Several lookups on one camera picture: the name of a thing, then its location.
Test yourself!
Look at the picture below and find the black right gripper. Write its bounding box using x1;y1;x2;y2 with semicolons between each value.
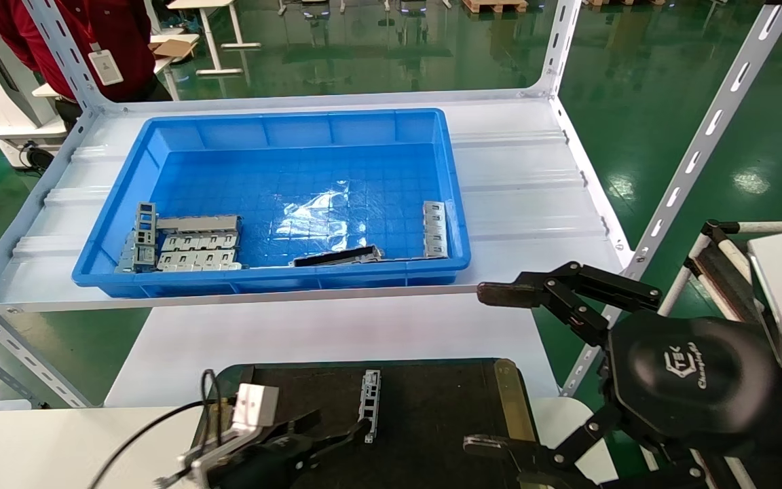
462;261;782;489

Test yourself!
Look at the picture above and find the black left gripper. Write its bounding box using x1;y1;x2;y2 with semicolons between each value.
215;409;372;489

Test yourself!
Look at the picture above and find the metal part with square holes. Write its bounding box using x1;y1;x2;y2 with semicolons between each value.
358;369;382;444

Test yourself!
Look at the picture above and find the long black metal part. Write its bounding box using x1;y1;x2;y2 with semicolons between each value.
290;244;386;268

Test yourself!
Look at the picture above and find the tilted grey metal part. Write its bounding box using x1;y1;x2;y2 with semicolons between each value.
115;231;141;274

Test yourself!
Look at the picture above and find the white slotted metal shelf rack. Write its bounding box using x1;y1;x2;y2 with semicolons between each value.
0;0;782;410

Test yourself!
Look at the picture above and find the white tube cart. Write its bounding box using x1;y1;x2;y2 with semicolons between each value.
656;219;782;489

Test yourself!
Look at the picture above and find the blue plastic bin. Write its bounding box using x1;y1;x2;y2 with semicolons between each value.
71;107;472;298

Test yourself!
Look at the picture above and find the wooden pallet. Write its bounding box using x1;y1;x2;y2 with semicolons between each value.
462;0;529;15

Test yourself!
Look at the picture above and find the brown cardboard box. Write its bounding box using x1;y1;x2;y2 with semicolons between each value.
150;34;200;59

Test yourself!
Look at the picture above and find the white background table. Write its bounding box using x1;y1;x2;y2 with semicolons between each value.
166;0;263;77

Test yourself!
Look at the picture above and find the white id badge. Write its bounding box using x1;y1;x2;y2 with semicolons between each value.
87;48;125;87

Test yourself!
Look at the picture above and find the person in red shirt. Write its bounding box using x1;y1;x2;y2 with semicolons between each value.
0;0;158;104

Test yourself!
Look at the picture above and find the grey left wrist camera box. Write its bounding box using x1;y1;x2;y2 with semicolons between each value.
230;383;280;433

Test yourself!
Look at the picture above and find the black cable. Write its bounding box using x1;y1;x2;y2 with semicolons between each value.
88;369;230;489

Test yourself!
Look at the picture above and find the slim grey metal bracket part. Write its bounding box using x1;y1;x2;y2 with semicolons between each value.
423;200;449;259

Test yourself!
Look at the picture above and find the upright grey frame part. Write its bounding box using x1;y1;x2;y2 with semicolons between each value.
134;201;160;247

